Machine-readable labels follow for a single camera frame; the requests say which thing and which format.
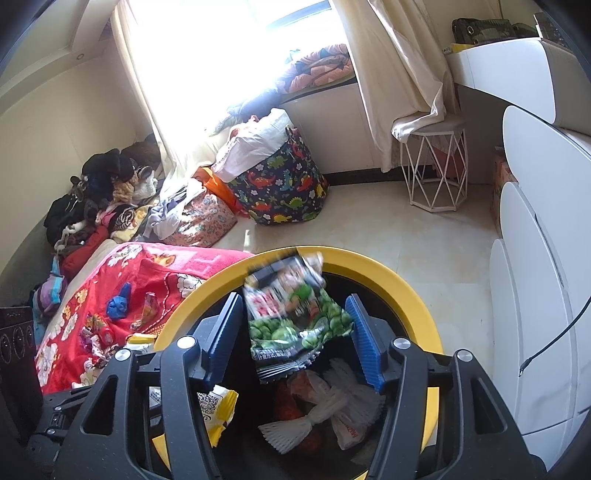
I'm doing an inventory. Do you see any white desk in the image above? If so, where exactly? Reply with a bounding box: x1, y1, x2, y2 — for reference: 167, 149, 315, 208
450, 38, 591, 125

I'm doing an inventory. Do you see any purple snack wrapper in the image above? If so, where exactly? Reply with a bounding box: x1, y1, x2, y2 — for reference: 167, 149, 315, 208
81, 318, 112, 344

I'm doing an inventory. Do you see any red plastic bag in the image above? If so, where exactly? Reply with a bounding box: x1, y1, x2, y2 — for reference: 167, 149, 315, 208
272, 383, 324, 457

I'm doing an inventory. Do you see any small blue wad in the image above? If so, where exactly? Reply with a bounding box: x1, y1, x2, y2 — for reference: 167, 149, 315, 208
106, 282, 133, 320

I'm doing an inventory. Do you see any orange bag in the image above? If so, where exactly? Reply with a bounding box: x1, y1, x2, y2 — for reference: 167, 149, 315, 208
191, 166, 236, 206

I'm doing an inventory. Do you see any orange patterned quilt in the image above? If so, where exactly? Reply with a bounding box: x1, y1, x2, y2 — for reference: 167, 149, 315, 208
276, 43, 356, 95

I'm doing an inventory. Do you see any large white foam net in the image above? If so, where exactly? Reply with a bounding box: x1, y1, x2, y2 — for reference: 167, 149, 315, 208
257, 357, 386, 455

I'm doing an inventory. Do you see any pink floral bag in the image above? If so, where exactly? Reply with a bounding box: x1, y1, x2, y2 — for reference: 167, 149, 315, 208
164, 191, 238, 250

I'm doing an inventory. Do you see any pile of dark clothes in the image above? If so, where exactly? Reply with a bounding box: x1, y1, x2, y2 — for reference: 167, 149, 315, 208
44, 143, 162, 250

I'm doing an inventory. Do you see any white plastic bag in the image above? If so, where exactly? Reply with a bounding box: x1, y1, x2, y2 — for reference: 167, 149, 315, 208
288, 369, 375, 450

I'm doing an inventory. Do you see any yellow white snack wrapper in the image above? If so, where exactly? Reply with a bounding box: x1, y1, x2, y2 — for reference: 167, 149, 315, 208
198, 387, 239, 448

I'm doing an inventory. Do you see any camouflage bag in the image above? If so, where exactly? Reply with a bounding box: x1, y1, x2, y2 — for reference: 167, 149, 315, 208
451, 17, 539, 46

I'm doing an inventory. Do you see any grey bed headboard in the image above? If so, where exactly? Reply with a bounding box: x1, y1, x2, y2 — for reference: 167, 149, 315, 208
0, 217, 58, 310

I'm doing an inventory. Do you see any dark clothes heap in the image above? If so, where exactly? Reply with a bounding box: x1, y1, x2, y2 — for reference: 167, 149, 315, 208
226, 90, 282, 125

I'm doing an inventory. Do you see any yellow rimmed black trash bin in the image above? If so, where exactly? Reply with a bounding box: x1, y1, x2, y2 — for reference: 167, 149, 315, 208
150, 247, 446, 480

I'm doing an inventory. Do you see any red floral blanket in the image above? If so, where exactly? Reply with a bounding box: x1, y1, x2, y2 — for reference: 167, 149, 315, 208
34, 242, 254, 395

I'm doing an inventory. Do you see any red pillow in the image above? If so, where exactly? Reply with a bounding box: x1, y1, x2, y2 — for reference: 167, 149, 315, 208
60, 226, 109, 278

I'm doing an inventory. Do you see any colourful candy wrapper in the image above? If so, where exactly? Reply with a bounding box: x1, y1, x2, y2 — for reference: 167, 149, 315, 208
130, 292, 163, 330

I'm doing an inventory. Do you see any beige bed sheet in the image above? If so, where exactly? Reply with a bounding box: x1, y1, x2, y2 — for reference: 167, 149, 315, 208
65, 237, 121, 296

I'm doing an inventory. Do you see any white cabinet with rounded panels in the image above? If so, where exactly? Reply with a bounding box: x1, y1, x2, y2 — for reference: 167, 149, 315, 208
488, 104, 591, 467

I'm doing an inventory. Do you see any brown yellow patterned blanket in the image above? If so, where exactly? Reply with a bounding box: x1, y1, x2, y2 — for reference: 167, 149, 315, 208
108, 203, 153, 241

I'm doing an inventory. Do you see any black cable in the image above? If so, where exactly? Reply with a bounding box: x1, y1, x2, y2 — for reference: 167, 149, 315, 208
519, 300, 591, 376

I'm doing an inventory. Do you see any green snack wrapper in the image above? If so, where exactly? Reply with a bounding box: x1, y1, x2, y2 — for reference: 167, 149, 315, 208
242, 251, 356, 381

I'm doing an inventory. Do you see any orange printed cardboard box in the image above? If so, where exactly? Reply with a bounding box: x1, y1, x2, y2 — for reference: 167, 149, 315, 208
490, 148, 518, 222

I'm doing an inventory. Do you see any pink box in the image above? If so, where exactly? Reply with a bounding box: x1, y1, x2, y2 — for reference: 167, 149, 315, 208
434, 138, 465, 178

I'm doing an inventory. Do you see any heap of pale clothes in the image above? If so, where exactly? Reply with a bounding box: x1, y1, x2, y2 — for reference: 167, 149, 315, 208
143, 178, 204, 241

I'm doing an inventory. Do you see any cream curtain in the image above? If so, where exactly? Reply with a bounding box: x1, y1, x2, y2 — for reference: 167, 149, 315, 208
332, 0, 462, 174
111, 0, 259, 185

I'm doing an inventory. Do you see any black framed window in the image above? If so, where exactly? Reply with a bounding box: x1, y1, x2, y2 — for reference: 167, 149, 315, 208
139, 0, 342, 116

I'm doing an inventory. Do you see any white wire stool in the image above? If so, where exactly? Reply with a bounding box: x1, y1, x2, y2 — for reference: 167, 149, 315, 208
399, 115, 469, 213

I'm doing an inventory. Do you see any dinosaur print laundry basket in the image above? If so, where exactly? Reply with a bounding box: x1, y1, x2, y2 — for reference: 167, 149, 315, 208
226, 127, 329, 227

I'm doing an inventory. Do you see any silver snack wrapper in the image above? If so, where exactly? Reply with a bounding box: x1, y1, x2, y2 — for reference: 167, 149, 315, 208
88, 342, 116, 370

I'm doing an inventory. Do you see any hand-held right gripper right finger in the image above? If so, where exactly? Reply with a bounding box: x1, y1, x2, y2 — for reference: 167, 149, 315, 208
344, 294, 550, 480

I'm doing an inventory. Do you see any purple striped cloth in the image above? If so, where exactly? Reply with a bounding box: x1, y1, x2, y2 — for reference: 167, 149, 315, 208
30, 258, 68, 319

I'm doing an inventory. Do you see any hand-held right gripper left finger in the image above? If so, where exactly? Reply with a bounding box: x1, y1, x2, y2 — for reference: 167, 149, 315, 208
55, 293, 244, 480

